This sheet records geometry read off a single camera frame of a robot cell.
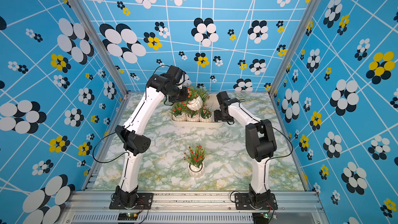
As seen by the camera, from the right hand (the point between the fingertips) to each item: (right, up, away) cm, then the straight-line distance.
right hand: (223, 117), depth 97 cm
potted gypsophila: (-17, +12, -17) cm, 27 cm away
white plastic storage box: (-11, -5, 0) cm, 12 cm away
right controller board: (+13, -44, -27) cm, 53 cm away
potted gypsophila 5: (-17, -18, -25) cm, 35 cm away
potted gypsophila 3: (-20, +1, 0) cm, 20 cm away
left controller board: (-49, -45, -25) cm, 71 cm away
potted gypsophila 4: (-12, +2, -6) cm, 14 cm away
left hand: (-20, +12, -14) cm, 28 cm away
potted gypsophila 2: (-28, +4, -5) cm, 29 cm away
